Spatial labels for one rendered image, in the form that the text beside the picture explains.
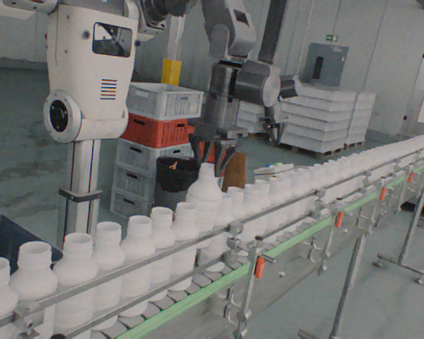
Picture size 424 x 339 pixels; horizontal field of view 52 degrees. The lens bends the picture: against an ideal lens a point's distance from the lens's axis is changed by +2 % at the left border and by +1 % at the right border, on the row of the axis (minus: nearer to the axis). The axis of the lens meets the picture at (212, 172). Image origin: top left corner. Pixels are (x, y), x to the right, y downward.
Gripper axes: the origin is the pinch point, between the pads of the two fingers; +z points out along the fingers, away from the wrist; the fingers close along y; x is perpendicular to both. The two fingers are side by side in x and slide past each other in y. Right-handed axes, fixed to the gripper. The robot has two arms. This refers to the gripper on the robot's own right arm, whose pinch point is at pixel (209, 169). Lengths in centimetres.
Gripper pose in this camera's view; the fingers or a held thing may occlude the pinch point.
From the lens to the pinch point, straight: 81.8
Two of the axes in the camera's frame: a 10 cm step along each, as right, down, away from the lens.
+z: -1.7, 9.5, 2.7
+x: 5.9, -1.2, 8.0
